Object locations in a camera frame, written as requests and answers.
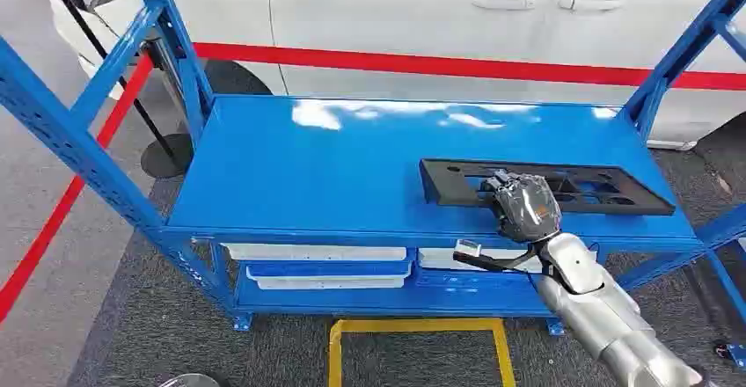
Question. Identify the white tray with blue lid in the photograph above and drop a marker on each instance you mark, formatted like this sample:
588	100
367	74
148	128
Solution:
329	276

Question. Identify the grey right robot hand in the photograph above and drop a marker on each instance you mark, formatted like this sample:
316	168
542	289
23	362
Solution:
527	209

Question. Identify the black car wheel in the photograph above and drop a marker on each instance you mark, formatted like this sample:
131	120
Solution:
236	78

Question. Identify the blue metal shelf rack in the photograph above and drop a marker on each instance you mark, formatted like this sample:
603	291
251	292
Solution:
349	169

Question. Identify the black plastic panel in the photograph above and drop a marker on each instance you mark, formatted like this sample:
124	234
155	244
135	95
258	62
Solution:
446	189

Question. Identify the grey round object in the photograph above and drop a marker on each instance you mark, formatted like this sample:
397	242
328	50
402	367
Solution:
189	381

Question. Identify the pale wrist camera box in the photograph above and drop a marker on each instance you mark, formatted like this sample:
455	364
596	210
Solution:
467	248

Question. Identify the black stanchion post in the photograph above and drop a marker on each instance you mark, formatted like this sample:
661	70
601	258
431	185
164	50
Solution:
166	160

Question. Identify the white car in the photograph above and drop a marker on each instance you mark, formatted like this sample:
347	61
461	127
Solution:
408	11

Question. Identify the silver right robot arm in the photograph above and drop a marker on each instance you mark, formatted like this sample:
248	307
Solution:
606	320

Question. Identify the long red barrier belt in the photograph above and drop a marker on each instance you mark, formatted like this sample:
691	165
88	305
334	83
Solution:
408	64

